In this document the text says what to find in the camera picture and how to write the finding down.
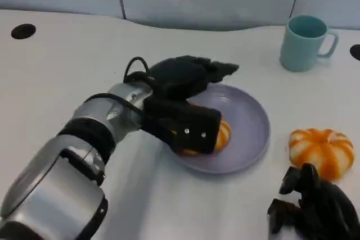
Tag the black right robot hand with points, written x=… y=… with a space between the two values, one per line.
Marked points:
x=326 y=212

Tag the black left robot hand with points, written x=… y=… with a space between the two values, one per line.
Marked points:
x=180 y=78

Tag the orange white toy bread roll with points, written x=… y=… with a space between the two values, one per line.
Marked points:
x=320 y=150
x=223 y=134

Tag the lilac plate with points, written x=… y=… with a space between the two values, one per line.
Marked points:
x=244 y=127

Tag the pale green mug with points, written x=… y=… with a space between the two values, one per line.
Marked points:
x=298 y=51

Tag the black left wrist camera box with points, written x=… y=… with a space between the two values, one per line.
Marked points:
x=180 y=124

